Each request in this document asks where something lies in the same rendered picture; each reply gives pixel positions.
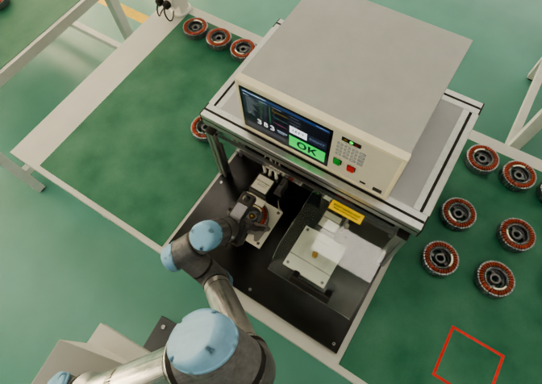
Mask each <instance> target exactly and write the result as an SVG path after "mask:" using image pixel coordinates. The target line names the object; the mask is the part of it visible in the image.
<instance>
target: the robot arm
mask: <svg viewBox="0 0 542 384"><path fill-rule="evenodd" d="M255 202H256V196H254V195H252V194H250V193H248V192H246V191H244V192H243V193H242V194H241V195H240V197H239V199H238V200H237V202H236V204H235V205H234V206H233V207H230V208H228V210H227V217H221V218H217V219H211V220H204V221H202V222H200V223H197V224H195V225H194V226H193V227H192V229H191V231H189V232H187V233H186V234H185V235H184V236H181V237H180V238H178V239H177V240H174V241H172V242H171V244H169V245H168V246H166V247H165V248H163V249H162V251H161V261H162V263H163V265H164V267H165V268H166V269H167V270H169V271H173V272H176V271H179V270H181V269H183V270H184V271H185V272H186V273H188V274H189V275H190V276H191V277H192V278H193V279H195V280H196V281H197V282H198V283H200V284H201V285H202V288H203V290H204V293H205V295H206V298H207V301H208V303H209V305H210V308H202V309H198V310H196V311H193V312H191V313H189V314H188V315H187V316H185V317H184V318H183V319H182V322H181V323H178V324H177V325H176V327H175V328H174V329H173V331H172V332H171V334H170V336H169V340H168V341H167V343H166V346H165V347H163V348H161V349H158V350H156V351H154V352H151V353H148V354H146V355H144V356H142V357H139V358H136V359H135V360H133V361H129V362H128V363H125V364H123V365H120V366H118V367H115V368H113V369H110V370H108V371H106V372H104V373H102V374H101V373H99V372H95V371H90V372H86V373H83V374H81V375H78V376H73V375H72V374H70V372H68V373H67V372H65V371H60V372H59V373H57V374H55V375H54V376H53V377H52V378H51V379H50V380H49V382H48V383H47V384H273V383H274V379H275V376H276V366H275V361H274V359H273V355H272V353H271V352H270V351H269V348H268V346H267V344H266V343H265V341H264V339H263V338H262V337H260V336H258V335H257V334H256V333H255V331H254V329H253V327H252V325H251V323H250V321H249V319H248V317H247V315H246V313H245V311H244V309H243V307H242V305H241V303H240V301H239V299H238V297H237V295H236V293H235V291H234V289H233V287H232V286H233V278H232V276H231V275H230V274H229V273H228V272H227V271H226V270H225V269H224V268H223V267H222V266H220V265H219V264H218V263H217V262H216V261H214V260H213V259H212V258H211V257H210V256H209V255H208V254H207V253H208V252H209V251H211V250H212V249H214V248H217V247H219V246H220V245H222V246H223V247H224V248H225V247H227V244H229V243H230V244H231V245H235V246H236V247H239V246H241V245H242V244H244V242H245V240H246V238H247V236H248V233H247V231H248V230H249V229H250V230H249V233H250V234H252V235H254V241H256V242H257V241H258V240H259V239H260V238H261V237H262V236H263V235H264V234H265V232H269V231H270V229H271V228H270V227H269V225H264V224H260V223H256V222H254V223H252V221H251V220H250V219H248V218H246V216H247V214H248V213H249V212H250V210H251V209H252V206H253V205H254V203H255ZM228 242H229V243H228Z"/></svg>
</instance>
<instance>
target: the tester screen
mask: <svg viewBox="0 0 542 384"><path fill-rule="evenodd" d="M241 93H242V98H243V103H244V111H245V116H246V121H247V124H248V125H250V126H252V127H254V128H256V129H258V130H259V131H262V132H264V133H265V134H267V135H269V136H272V135H270V134H269V133H267V132H266V131H263V130H261V129H260V128H258V127H255V126H253V125H251V124H250V123H248V120H250V121H252V122H254V123H256V124H258V125H260V124H259V123H257V122H256V118H258V119H260V120H262V121H264V122H266V123H268V124H270V125H272V126H274V127H275V128H276V132H275V131H272V130H270V129H268V128H267V127H264V126H262V125H260V126H261V127H263V128H265V129H267V130H269V131H271V132H273V133H275V134H277V135H279V136H281V137H283V138H285V139H286V142H285V141H283V140H280V139H278V138H277V137H275V136H272V137H273V138H275V139H277V140H280V141H281V142H282V143H284V144H287V145H289V135H291V136H293V137H295V138H297V139H299V140H301V141H303V142H305V143H307V144H309V145H311V146H313V147H315V148H317V149H318V150H320V151H322V152H325V153H326V154H327V147H326V150H324V149H322V148H320V147H318V146H316V145H314V144H312V143H310V142H308V141H306V140H304V139H302V138H300V137H298V136H296V135H294V134H292V133H290V126H291V127H294V128H296V129H298V130H299V131H302V132H304V133H306V134H307V135H309V136H312V137H314V138H316V139H317V140H320V141H322V142H324V143H325V144H327V145H328V140H329V135H330V132H329V131H328V130H326V129H324V128H322V127H320V126H318V125H316V124H314V123H312V122H310V121H307V120H305V119H303V118H301V117H299V116H297V115H295V114H293V113H291V112H289V111H287V110H285V109H283V108H281V107H279V106H277V105H275V104H273V103H271V102H268V101H266V100H264V99H263V98H260V97H258V96H256V95H255V94H252V93H250V92H248V91H247V90H244V89H242V88H241ZM289 146H290V147H292V148H294V147H293V146H291V145H289ZM295 149H296V148H295ZM297 150H298V149H297ZM299 151H300V150H299ZM300 152H302V151H300ZM303 153H304V152H303ZM305 154H306V153H305ZM326 154H325V158H326ZM307 155H308V154H307ZM308 156H309V157H312V156H310V155H308ZM312 158H314V157H312ZM314 159H316V158H314ZM316 160H317V161H319V160H318V159H316ZM320 162H322V161H320ZM322 163H323V162H322ZM324 163H325V159H324Z"/></svg>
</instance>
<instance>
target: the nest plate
mask: <svg viewBox="0 0 542 384"><path fill-rule="evenodd" d="M265 206H266V207H267V210H268V212H269V222H268V225H269V227H270V228H271V229H270V231H269V232H265V234H264V235H263V236H262V237H261V238H260V239H259V240H258V241H257V242H256V241H254V235H252V234H248V236H247V238H246V241H247V242H249V243H250V244H252V245H254V246H255V247H257V248H258V249H260V248H261V246H262V244H263V243H264V242H265V240H266V238H267V237H268V235H269V233H270V232H271V231H272V230H273V228H274V226H275V225H276V223H277V221H278V220H279V219H280V218H281V215H282V214H283V212H282V211H279V210H278V209H277V208H276V207H273V206H271V205H270V204H268V203H265Z"/></svg>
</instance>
